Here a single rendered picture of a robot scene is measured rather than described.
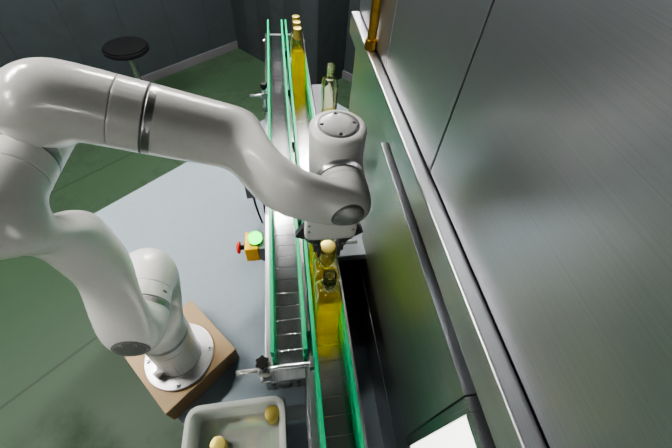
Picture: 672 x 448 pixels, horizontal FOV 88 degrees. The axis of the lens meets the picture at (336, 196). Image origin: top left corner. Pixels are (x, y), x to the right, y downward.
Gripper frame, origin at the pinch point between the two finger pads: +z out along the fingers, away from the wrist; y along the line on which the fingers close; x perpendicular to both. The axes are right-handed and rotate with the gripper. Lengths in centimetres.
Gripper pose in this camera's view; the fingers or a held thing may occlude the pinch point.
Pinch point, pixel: (328, 246)
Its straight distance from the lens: 74.3
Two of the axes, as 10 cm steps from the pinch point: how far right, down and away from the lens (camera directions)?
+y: -9.9, 0.5, -1.3
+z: -0.6, 6.6, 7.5
